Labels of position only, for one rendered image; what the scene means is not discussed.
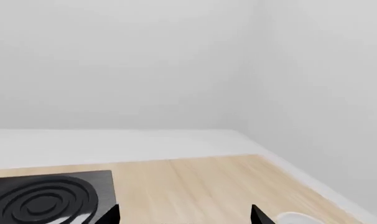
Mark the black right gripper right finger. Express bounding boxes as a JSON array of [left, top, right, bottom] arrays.
[[251, 203, 274, 224]]

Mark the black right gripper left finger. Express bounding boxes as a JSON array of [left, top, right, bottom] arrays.
[[94, 203, 121, 224]]

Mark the grey stove top plate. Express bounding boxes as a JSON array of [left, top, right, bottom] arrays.
[[0, 170, 118, 224]]

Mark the white round dish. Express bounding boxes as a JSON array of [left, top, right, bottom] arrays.
[[274, 211, 322, 224]]

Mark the black spiral stove burner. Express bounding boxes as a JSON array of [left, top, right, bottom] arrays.
[[0, 175, 100, 224]]

